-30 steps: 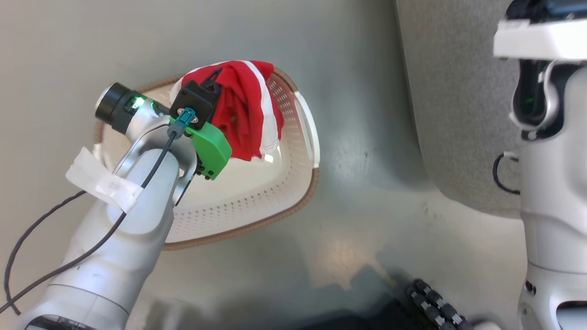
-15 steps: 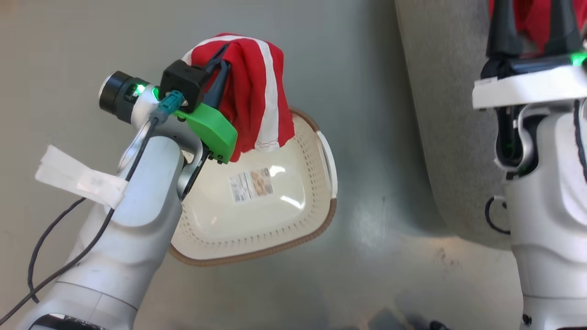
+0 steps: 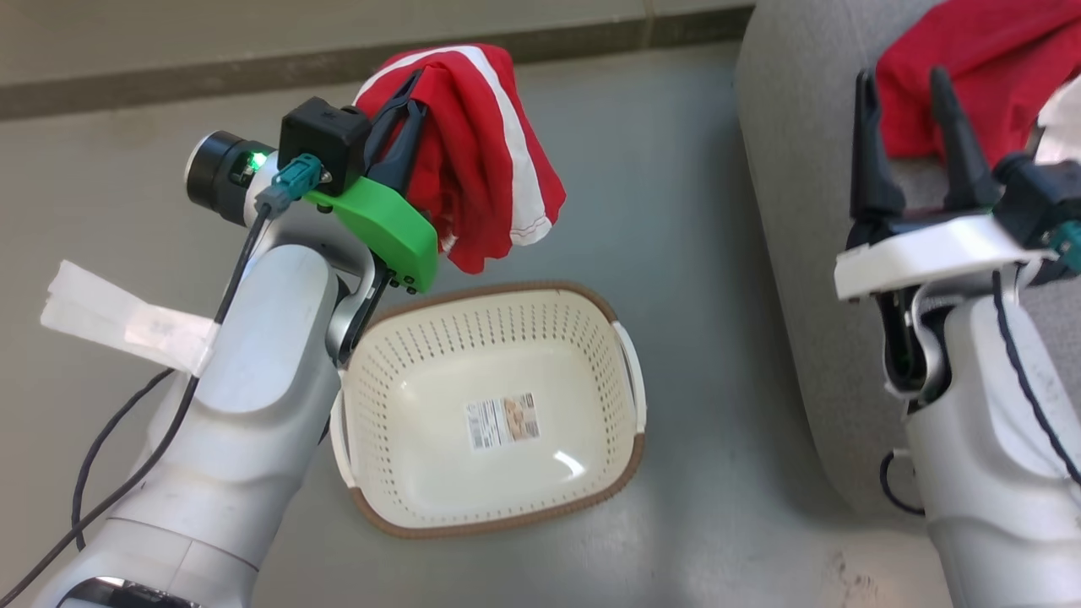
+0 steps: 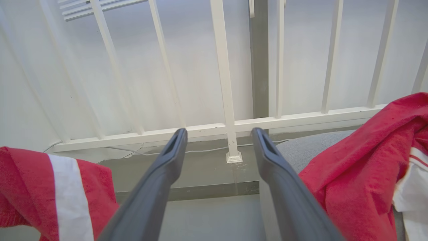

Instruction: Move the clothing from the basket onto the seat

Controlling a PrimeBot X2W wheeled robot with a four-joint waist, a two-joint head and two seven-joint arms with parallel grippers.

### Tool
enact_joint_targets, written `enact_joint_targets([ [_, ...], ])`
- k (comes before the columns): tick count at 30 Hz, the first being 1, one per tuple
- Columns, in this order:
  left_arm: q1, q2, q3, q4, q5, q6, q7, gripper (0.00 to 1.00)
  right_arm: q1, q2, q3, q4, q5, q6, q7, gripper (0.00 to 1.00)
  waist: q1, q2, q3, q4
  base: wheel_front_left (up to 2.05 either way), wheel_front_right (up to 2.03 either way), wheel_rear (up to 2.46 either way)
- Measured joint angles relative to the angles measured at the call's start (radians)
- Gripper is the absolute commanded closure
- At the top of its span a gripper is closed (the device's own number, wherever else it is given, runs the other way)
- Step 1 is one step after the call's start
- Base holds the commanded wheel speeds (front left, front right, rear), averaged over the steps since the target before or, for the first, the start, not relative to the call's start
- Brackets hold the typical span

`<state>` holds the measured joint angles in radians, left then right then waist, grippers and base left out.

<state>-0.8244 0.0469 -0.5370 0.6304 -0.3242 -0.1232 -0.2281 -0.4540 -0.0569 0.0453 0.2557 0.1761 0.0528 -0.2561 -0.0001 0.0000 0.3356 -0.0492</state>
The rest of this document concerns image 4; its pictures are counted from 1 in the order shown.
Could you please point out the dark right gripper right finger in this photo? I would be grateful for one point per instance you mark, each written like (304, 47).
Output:
(291, 201)

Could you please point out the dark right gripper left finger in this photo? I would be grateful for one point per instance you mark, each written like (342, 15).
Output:
(147, 201)

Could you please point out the red and white garment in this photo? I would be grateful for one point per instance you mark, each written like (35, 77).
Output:
(351, 167)

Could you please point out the grey fabric sofa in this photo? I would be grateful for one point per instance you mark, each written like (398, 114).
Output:
(301, 147)

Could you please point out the white metal railing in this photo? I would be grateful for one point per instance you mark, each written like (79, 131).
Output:
(224, 83)

